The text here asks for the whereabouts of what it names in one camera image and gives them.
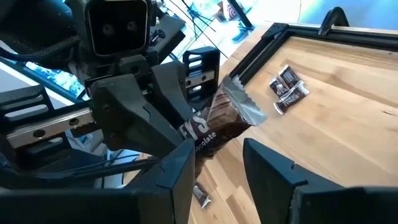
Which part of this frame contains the brown Hershey's chocolate bar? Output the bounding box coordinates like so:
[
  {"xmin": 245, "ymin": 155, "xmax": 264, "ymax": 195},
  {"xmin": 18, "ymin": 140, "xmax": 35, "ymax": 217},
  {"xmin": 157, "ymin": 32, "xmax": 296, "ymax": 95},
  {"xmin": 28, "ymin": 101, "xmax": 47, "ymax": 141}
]
[
  {"xmin": 177, "ymin": 74, "xmax": 268, "ymax": 186},
  {"xmin": 273, "ymin": 80, "xmax": 310, "ymax": 115},
  {"xmin": 278, "ymin": 64, "xmax": 301, "ymax": 90},
  {"xmin": 192, "ymin": 182, "xmax": 212, "ymax": 209},
  {"xmin": 269, "ymin": 76, "xmax": 290, "ymax": 98}
]

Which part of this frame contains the black frame clamp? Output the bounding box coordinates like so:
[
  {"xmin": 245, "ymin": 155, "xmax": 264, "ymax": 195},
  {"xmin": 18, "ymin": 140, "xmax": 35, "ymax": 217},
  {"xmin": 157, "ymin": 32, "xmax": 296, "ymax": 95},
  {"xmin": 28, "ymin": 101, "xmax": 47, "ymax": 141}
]
[{"xmin": 318, "ymin": 6, "xmax": 351, "ymax": 35}]

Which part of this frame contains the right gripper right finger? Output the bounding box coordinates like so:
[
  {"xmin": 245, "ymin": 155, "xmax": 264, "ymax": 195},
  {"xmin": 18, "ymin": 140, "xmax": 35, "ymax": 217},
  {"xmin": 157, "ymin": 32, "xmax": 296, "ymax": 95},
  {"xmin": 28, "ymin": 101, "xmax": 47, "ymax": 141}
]
[{"xmin": 242, "ymin": 138, "xmax": 398, "ymax": 224}]

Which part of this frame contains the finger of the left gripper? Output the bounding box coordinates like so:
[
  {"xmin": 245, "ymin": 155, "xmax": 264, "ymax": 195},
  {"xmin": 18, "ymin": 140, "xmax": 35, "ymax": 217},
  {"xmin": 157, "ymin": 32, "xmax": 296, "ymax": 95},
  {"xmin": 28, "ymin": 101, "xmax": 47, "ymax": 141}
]
[
  {"xmin": 89, "ymin": 73, "xmax": 185, "ymax": 159},
  {"xmin": 150, "ymin": 60, "xmax": 195, "ymax": 125}
]

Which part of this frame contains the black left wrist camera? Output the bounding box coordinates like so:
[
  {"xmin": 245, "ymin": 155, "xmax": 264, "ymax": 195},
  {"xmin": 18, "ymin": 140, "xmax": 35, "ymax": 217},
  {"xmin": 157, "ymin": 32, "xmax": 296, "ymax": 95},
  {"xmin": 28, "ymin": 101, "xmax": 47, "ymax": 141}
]
[{"xmin": 84, "ymin": 0, "xmax": 149, "ymax": 57}]

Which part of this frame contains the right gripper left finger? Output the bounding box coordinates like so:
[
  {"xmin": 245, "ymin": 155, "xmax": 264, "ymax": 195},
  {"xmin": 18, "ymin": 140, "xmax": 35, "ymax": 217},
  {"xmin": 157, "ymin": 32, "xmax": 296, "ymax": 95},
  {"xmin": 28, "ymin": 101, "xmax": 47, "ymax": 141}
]
[{"xmin": 0, "ymin": 138, "xmax": 197, "ymax": 224}]

